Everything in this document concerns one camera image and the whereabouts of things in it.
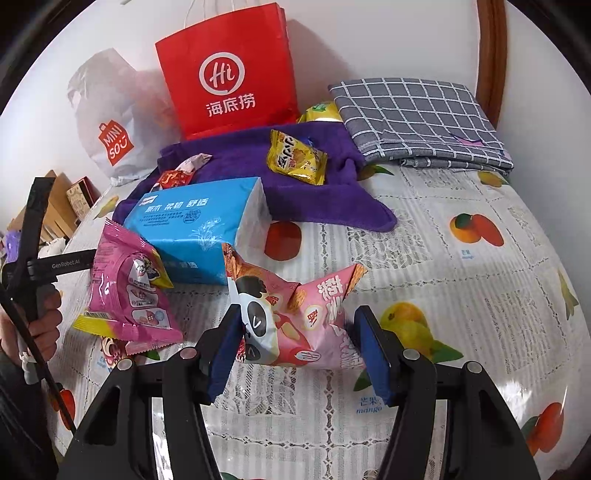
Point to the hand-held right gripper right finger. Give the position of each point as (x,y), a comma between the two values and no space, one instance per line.
(371,357)

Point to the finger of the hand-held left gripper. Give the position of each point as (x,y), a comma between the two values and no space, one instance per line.
(88,256)

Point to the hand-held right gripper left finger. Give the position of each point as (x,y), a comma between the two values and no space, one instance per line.
(226,353)

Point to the pink cartoon snack packet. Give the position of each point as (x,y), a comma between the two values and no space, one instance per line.
(134,286)

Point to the pink panda snack packet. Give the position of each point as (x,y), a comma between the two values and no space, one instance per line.
(300,323)

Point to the long pink bear snack packet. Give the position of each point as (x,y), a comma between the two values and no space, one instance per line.
(111,348)

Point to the red snack packet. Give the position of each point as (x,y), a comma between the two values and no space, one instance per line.
(173,179)

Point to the pink white snack packet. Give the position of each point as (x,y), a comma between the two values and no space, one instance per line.
(194,162)

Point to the purple towel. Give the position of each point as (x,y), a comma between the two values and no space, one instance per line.
(240,152)

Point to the person's left hand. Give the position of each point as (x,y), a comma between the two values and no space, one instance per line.
(46,327)

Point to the lilac cloth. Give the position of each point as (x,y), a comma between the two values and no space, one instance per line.
(9,244)

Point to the patterned gift box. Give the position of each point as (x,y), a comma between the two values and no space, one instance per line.
(81,198)

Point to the fruit print table cover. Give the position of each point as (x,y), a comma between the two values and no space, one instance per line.
(438,300)

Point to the blue tissue pack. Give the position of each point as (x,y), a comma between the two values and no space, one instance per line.
(194,221)

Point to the white plastic shopping bag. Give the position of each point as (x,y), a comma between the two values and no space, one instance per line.
(101,115)

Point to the red paper shopping bag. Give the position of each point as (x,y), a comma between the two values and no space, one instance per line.
(221,69)

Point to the grey checked folded cloth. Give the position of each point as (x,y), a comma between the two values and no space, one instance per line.
(415,120)

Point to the yellow green snack packet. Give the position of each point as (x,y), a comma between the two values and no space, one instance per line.
(321,110)

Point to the brown wooden door frame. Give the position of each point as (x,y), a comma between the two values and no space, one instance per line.
(491,60)

